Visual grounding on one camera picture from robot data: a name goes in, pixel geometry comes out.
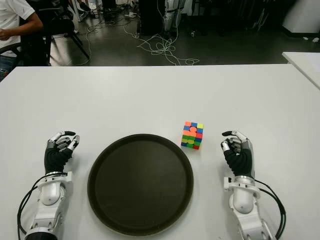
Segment white box cabinet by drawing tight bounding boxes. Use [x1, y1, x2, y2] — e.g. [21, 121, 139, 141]
[282, 0, 320, 35]

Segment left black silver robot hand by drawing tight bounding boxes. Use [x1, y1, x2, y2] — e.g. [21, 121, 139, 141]
[44, 129, 81, 175]

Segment left arm black cables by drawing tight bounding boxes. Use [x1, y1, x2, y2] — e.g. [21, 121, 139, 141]
[16, 176, 55, 236]

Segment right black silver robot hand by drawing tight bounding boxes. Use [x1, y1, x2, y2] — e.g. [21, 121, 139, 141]
[220, 129, 256, 179]

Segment dark brown round plate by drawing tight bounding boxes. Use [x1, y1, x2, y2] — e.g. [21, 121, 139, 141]
[87, 133, 195, 237]

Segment tangled white floor cable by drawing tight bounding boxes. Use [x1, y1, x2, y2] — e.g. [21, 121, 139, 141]
[123, 24, 201, 66]

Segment person in white shirt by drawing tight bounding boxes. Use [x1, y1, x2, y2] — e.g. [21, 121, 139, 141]
[0, 0, 45, 82]

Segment black cabinet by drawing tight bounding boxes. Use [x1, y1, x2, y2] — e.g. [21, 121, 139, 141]
[138, 0, 167, 36]

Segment right arm black cables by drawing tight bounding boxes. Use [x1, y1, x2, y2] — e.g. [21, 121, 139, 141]
[254, 179, 287, 240]

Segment black office chair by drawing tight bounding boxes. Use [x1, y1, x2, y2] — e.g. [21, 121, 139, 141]
[32, 0, 91, 67]

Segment arm black cables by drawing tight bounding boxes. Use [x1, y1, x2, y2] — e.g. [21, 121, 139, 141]
[16, 176, 55, 236]
[254, 179, 287, 240]

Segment white side table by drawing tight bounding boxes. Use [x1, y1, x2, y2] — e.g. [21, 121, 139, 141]
[281, 51, 320, 91]

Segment multicoloured Rubik's cube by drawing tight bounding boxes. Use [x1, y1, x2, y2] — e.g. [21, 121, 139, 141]
[180, 120, 205, 151]

